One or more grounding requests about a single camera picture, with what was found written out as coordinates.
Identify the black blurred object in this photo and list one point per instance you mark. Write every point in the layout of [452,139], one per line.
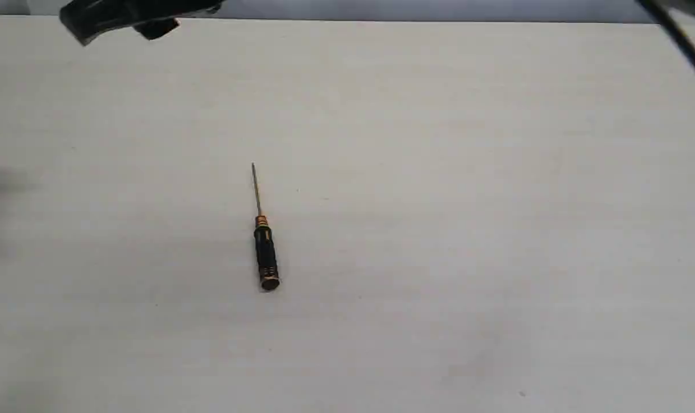
[87,20]

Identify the black and gold screwdriver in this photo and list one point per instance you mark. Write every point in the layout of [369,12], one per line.
[265,253]

